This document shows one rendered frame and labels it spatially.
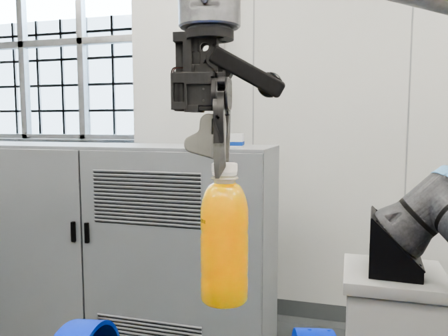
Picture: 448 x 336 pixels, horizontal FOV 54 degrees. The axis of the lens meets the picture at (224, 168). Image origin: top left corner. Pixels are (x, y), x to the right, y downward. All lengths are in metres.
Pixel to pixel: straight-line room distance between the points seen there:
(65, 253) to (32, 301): 0.41
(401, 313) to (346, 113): 2.20
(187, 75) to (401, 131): 2.92
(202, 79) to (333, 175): 2.89
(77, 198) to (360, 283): 1.76
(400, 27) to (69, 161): 2.44
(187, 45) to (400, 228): 0.99
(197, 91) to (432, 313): 1.06
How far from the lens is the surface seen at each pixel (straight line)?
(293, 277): 3.68
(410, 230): 1.45
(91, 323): 0.85
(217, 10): 0.63
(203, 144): 0.62
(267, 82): 0.63
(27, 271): 3.01
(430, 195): 1.45
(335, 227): 3.54
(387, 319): 1.47
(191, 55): 0.65
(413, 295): 1.43
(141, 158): 2.44
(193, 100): 0.63
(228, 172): 0.64
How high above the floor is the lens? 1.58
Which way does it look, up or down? 6 degrees down
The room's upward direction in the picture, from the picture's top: straight up
